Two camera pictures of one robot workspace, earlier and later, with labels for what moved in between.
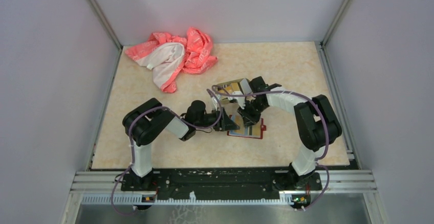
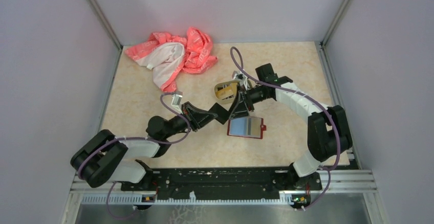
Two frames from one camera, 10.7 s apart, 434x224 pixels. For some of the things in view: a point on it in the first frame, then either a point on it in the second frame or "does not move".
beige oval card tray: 224,89 does not move
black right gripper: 248,118 → 242,106
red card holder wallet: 255,131 does not move
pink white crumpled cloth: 169,57 does not move
